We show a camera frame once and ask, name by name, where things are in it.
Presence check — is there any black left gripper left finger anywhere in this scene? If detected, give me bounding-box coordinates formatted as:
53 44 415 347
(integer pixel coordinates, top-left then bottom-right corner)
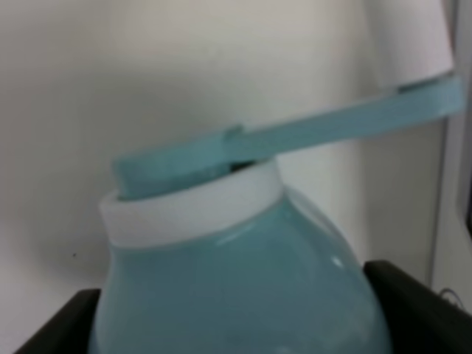
15 289 101 354

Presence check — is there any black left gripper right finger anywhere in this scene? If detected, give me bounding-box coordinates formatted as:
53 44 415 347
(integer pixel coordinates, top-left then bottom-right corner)
364 260 471 354

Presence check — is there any teal pencil sharpener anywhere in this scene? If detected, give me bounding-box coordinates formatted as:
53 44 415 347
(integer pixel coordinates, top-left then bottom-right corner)
86 0 465 354

